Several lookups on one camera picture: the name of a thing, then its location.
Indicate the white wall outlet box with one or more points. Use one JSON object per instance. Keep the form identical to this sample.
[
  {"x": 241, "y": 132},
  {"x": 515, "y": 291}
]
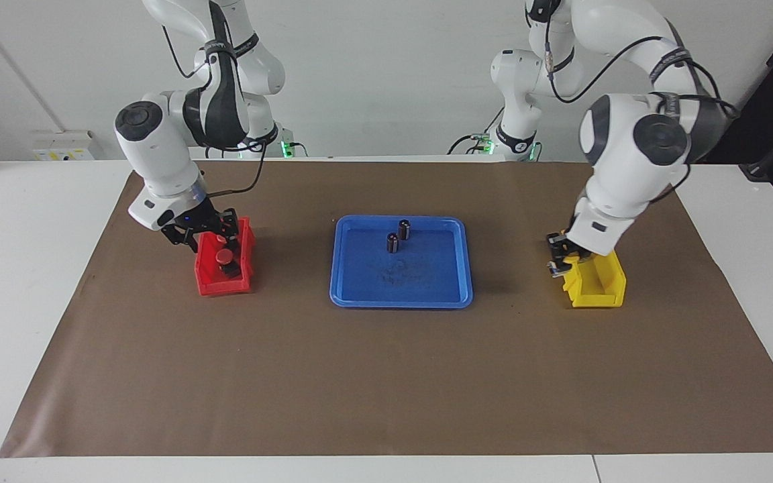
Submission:
[{"x": 62, "y": 146}]

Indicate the black push button base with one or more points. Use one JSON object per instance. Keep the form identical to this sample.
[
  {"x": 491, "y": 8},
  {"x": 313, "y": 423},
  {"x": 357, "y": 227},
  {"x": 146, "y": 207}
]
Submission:
[
  {"x": 392, "y": 243},
  {"x": 404, "y": 229}
]

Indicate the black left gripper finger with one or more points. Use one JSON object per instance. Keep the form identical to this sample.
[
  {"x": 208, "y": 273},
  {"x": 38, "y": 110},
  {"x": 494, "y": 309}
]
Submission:
[
  {"x": 559, "y": 268},
  {"x": 554, "y": 249}
]

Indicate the blue plastic tray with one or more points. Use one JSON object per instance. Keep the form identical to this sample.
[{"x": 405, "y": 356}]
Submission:
[{"x": 400, "y": 282}]

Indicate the yellow plastic bin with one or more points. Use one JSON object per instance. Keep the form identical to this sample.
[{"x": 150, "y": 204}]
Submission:
[{"x": 594, "y": 292}]

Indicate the red push button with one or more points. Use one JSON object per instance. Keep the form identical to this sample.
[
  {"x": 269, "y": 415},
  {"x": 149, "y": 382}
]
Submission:
[{"x": 224, "y": 255}]

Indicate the red plastic bin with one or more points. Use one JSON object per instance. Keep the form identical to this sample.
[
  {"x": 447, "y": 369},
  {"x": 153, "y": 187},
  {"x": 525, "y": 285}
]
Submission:
[{"x": 215, "y": 285}]

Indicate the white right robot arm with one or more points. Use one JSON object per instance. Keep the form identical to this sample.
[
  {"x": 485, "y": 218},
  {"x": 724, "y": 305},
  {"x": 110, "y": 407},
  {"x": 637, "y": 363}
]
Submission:
[{"x": 158, "y": 147}]

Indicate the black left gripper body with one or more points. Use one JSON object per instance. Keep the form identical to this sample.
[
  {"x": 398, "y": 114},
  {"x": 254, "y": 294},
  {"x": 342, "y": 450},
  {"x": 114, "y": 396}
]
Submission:
[{"x": 574, "y": 247}]

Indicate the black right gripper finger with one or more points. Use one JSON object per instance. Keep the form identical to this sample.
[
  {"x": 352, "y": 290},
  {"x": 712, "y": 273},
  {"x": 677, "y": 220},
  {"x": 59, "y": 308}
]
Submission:
[
  {"x": 192, "y": 243},
  {"x": 231, "y": 225}
]

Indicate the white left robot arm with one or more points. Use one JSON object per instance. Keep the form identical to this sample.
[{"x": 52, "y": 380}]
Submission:
[{"x": 621, "y": 174}]

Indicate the brown paper table mat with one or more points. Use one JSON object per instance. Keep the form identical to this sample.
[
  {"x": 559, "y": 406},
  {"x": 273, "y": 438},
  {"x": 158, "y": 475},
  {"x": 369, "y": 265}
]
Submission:
[{"x": 386, "y": 382}]

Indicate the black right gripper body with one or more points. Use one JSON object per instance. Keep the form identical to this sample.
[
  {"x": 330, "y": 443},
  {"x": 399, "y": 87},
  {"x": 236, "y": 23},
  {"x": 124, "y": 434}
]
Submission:
[{"x": 195, "y": 220}]

